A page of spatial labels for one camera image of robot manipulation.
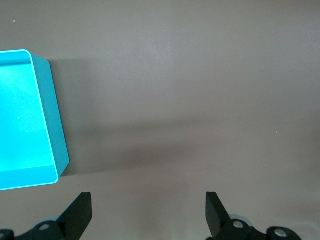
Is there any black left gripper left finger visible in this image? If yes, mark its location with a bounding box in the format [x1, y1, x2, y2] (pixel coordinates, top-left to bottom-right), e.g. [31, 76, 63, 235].
[0, 191, 93, 240]

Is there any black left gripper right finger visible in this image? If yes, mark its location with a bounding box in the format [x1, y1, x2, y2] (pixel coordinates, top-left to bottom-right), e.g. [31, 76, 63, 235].
[205, 191, 301, 240]

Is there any teal plastic bin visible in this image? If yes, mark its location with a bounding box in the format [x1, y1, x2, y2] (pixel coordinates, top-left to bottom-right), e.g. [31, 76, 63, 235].
[0, 49, 70, 192]

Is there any brown table cover sheet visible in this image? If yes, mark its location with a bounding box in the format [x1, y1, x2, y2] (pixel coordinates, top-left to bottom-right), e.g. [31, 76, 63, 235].
[0, 0, 320, 240]

